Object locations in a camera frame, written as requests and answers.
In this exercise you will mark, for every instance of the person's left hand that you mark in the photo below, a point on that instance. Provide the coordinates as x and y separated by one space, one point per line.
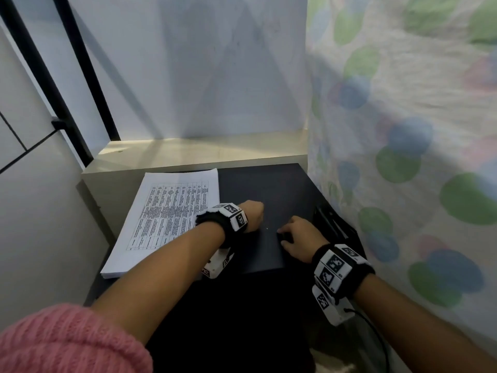
254 215

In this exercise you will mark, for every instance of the person's right hand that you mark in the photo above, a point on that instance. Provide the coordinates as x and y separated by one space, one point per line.
304 240

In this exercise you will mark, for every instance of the black stapler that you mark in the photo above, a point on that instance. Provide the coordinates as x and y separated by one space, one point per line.
330 223

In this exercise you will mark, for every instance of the stack of printed papers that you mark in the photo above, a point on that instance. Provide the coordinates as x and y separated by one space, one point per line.
174 176

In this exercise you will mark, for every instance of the person's left forearm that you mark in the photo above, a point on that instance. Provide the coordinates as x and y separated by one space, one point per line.
163 279

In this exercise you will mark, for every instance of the person's right forearm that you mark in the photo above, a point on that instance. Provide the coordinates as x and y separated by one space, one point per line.
419 326

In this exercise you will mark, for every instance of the black table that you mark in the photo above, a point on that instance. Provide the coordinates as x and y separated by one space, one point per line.
264 190

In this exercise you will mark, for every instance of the white marker cube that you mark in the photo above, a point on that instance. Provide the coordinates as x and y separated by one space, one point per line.
334 310

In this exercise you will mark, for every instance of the cream wooden ledge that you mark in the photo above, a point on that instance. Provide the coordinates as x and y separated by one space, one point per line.
194 151

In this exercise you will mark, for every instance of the spotted pastel curtain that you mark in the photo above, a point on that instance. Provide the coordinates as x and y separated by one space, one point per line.
427 93

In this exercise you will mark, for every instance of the pink knit sleeve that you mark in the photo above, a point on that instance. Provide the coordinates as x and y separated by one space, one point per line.
70 341

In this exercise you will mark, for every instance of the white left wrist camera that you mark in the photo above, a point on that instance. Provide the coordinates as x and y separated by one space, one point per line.
217 266

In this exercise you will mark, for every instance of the plain black metal post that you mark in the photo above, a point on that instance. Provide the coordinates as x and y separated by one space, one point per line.
87 69

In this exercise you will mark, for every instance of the black post with bracket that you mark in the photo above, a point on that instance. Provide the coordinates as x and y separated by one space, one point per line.
43 73

